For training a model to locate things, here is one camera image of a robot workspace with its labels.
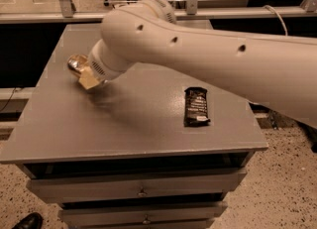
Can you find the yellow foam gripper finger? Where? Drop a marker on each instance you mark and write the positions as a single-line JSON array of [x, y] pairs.
[[89, 79]]

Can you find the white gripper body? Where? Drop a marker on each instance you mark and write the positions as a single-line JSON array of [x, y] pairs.
[[97, 62]]

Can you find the orange soda can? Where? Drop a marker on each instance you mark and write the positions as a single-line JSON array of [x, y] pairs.
[[76, 64]]

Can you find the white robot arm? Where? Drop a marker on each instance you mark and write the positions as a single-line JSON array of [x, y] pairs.
[[279, 72]]

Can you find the grey drawer cabinet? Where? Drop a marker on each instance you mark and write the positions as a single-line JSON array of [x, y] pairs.
[[131, 125]]

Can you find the black snack bar wrapper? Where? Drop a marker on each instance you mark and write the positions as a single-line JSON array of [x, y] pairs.
[[196, 108]]

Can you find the black shoe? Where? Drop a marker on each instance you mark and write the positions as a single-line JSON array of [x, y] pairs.
[[31, 221]]

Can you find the top grey drawer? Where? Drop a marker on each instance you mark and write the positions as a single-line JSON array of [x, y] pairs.
[[139, 185]]

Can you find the grey drawer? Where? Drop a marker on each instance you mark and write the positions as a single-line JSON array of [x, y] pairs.
[[139, 185], [143, 215]]

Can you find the metal railing frame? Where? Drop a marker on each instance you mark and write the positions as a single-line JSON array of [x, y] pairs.
[[49, 13]]

